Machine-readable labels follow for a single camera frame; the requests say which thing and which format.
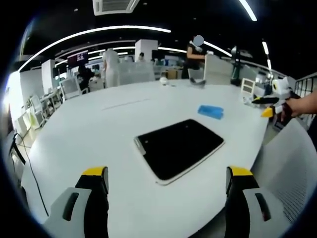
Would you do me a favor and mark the ceiling air conditioner vent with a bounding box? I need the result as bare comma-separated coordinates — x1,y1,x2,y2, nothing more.
92,0,140,16

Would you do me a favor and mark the dark object on table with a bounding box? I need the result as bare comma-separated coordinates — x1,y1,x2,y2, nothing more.
189,77,208,89

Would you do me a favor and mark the black cable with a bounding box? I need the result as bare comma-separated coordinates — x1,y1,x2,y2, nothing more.
9,132,50,217

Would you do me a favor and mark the person's right hand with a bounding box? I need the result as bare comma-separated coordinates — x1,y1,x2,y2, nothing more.
279,98,304,122

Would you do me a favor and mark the blue cleaning cloth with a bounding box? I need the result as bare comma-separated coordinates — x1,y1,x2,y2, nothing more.
197,105,224,120

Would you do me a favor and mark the white perforated chair back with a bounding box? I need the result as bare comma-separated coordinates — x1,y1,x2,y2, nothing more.
251,119,317,225

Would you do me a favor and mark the grey partition panel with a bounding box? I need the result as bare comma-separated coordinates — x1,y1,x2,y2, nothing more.
203,54,235,86

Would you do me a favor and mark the black tripod stand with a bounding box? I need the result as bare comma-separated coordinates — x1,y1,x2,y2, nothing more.
230,46,245,86

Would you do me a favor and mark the wall display screen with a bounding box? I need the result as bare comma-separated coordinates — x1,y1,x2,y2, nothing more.
67,50,89,66

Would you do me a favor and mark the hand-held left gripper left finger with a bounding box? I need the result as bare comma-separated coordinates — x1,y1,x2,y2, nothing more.
43,166,110,238

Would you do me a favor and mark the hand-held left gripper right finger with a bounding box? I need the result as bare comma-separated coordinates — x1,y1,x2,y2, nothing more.
224,166,291,238

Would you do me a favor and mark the small white framed stand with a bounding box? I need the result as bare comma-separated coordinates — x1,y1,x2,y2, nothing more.
240,77,256,96

